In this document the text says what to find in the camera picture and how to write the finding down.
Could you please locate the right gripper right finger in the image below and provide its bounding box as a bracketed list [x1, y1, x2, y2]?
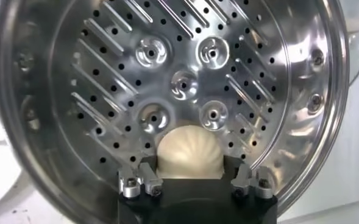
[230, 163, 274, 200]

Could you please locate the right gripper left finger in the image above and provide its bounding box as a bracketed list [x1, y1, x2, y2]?
[117, 162, 165, 200]

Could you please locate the white steamed baozi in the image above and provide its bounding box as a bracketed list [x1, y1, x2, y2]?
[156, 126, 225, 180]

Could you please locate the stainless steel steamer basket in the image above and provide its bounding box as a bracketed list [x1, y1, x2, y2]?
[0, 0, 350, 224]

